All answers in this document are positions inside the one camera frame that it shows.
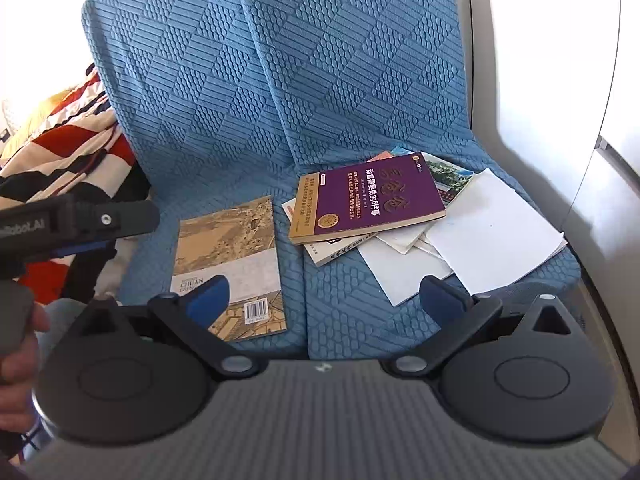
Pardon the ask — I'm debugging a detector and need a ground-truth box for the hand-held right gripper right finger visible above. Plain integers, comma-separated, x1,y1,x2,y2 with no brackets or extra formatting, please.
385,274,576,378

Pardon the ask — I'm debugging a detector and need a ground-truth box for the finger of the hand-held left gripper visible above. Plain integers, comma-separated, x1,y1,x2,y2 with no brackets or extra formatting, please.
50,240,117,261
75,195,161,242

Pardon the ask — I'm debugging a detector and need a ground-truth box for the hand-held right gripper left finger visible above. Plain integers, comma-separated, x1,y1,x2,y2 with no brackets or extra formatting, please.
75,274,262,381

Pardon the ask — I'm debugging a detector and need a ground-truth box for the beige map cover book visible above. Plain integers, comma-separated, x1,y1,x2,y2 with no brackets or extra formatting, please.
170,195,289,343

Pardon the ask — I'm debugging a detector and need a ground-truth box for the large white paper sheet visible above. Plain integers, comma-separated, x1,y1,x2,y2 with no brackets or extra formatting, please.
425,167,569,296

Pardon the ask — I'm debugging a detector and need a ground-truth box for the photo cover booklet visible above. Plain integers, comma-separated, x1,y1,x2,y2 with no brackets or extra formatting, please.
375,146,476,257

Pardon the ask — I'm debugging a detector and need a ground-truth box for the orange white illustrated book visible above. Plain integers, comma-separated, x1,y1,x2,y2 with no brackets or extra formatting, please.
281,150,398,267

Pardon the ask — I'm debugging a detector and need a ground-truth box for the purple book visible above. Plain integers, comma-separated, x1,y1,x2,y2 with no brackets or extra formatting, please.
288,152,447,246

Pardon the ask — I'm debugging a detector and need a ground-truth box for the person's left hand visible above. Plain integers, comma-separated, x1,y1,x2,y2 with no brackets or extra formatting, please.
0,305,51,432

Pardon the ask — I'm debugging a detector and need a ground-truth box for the person's leg in jeans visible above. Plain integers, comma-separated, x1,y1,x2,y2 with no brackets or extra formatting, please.
35,297,98,356

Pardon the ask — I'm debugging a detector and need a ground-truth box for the red white black striped blanket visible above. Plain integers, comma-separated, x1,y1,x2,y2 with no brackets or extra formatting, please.
0,62,151,307

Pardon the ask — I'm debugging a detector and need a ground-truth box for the yellow pillow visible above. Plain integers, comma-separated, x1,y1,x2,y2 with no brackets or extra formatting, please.
12,85,103,133

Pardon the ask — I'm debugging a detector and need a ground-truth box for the blue textured sofa cover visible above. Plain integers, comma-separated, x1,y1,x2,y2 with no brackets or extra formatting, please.
80,0,583,361

